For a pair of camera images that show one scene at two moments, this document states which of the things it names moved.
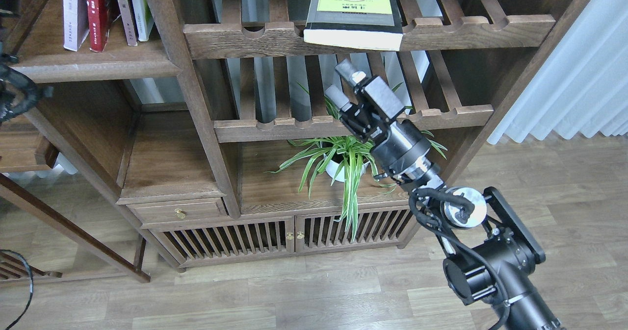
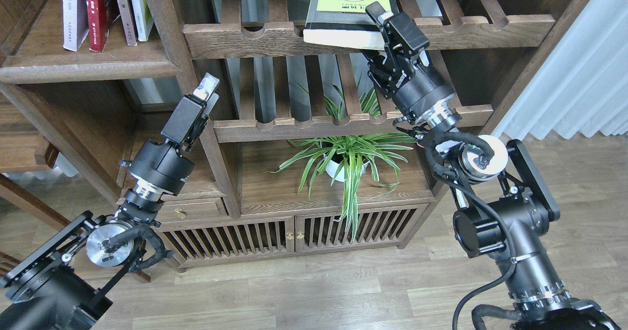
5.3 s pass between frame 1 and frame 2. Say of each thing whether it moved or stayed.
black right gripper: moved
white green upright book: stayed
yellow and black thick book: stayed
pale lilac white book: stayed
